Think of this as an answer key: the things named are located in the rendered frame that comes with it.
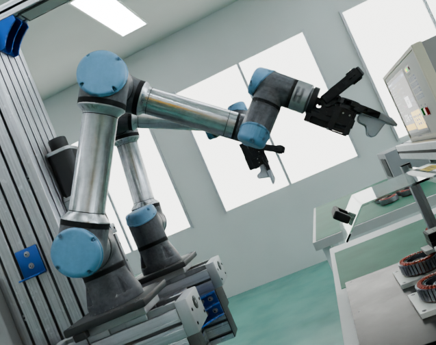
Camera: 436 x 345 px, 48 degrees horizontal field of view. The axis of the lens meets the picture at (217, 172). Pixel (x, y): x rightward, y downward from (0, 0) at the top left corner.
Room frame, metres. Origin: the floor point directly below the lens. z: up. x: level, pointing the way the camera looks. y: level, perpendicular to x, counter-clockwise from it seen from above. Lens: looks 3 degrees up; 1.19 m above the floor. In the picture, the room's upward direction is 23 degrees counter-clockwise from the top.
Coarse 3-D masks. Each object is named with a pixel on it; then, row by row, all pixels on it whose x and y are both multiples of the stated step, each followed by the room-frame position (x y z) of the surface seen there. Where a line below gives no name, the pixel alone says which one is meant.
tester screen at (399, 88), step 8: (400, 80) 1.23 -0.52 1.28; (392, 88) 1.37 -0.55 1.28; (400, 88) 1.27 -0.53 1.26; (408, 88) 1.19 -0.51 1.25; (392, 96) 1.41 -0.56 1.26; (400, 96) 1.31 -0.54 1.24; (400, 104) 1.35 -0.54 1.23; (416, 104) 1.18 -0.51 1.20; (400, 112) 1.40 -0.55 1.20; (408, 112) 1.31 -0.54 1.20; (424, 128) 1.21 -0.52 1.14
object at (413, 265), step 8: (408, 256) 1.41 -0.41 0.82; (416, 256) 1.40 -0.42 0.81; (424, 256) 1.39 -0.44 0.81; (432, 256) 1.33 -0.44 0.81; (400, 264) 1.37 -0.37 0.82; (408, 264) 1.34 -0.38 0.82; (416, 264) 1.32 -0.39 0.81; (424, 264) 1.32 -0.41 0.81; (432, 264) 1.32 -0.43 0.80; (408, 272) 1.35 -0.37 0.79; (416, 272) 1.33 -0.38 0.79; (424, 272) 1.32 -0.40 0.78
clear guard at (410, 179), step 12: (420, 168) 1.12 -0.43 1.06; (396, 180) 1.09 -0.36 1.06; (408, 180) 1.01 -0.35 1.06; (420, 180) 0.93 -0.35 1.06; (360, 192) 1.16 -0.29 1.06; (372, 192) 1.06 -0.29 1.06; (384, 192) 0.98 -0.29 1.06; (396, 192) 0.94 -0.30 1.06; (348, 204) 1.18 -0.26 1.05; (360, 204) 0.96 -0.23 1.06; (348, 228) 1.00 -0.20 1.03
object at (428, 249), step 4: (432, 228) 1.38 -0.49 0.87; (424, 232) 1.37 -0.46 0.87; (428, 232) 1.35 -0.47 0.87; (432, 232) 1.34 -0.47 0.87; (428, 236) 1.33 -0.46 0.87; (432, 236) 1.33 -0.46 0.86; (428, 240) 1.35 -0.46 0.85; (432, 240) 1.33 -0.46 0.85; (428, 244) 1.38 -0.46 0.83; (432, 244) 1.33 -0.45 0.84; (424, 248) 1.37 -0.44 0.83; (428, 248) 1.35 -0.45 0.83; (432, 248) 1.34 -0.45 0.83; (424, 252) 1.35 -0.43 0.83; (428, 252) 1.34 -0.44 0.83; (432, 252) 1.34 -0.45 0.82
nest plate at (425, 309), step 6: (414, 294) 1.20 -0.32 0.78; (414, 300) 1.17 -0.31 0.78; (420, 300) 1.15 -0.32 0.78; (414, 306) 1.14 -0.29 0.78; (420, 306) 1.12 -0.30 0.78; (426, 306) 1.10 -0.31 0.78; (432, 306) 1.09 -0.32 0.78; (420, 312) 1.08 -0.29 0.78; (426, 312) 1.07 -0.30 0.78; (432, 312) 1.07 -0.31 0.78
